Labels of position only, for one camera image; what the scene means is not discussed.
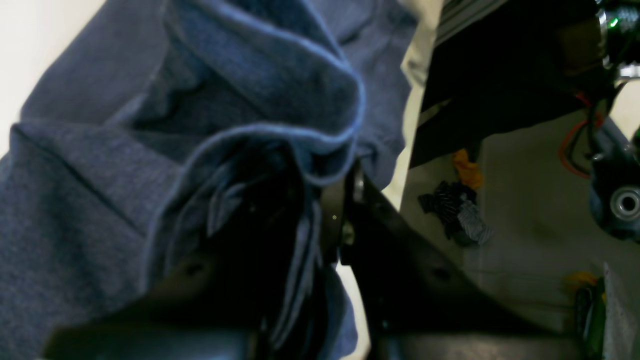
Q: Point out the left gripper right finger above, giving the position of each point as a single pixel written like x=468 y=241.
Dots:
x=418 y=305

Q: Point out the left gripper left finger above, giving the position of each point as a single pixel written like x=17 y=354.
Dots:
x=210 y=307

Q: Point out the dark blue t-shirt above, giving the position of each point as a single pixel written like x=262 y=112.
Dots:
x=132 y=141

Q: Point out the crumpled dark cloth on floor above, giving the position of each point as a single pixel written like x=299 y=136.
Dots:
x=455 y=205

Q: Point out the orange object on floor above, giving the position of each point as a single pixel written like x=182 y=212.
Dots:
x=468 y=172

